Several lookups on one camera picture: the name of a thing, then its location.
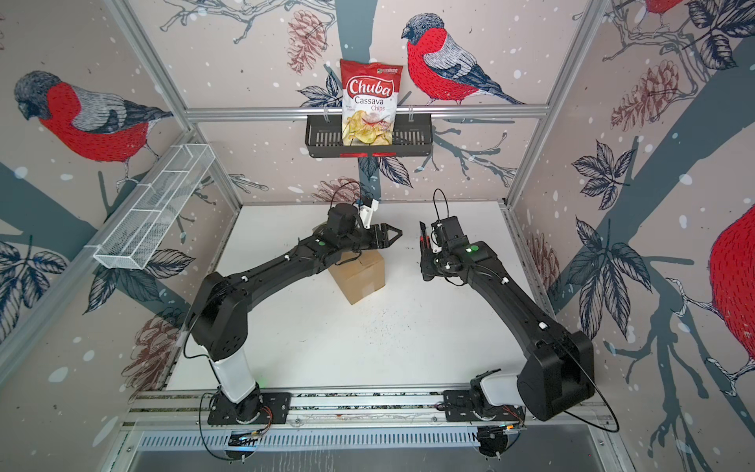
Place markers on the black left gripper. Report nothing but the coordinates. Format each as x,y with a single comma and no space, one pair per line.
382,242

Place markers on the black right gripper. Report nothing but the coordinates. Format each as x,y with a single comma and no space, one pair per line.
425,265

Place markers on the red black utility knife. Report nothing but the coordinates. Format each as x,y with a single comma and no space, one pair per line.
423,238

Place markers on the brown cardboard express box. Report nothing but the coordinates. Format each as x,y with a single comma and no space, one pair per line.
359,276

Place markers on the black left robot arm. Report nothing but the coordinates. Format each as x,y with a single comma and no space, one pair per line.
219,316

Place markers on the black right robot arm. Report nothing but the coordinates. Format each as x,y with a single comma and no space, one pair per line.
559,372

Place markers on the Chuba cassava chips bag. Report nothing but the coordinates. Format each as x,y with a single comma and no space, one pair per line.
369,102

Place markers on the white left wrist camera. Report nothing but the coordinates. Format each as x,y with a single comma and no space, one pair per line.
367,209

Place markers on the black wire wall basket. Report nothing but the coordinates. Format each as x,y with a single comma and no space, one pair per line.
407,135

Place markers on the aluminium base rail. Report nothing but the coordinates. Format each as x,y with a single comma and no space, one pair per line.
322,419

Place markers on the white mesh wall shelf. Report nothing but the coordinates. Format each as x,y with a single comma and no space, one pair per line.
137,235

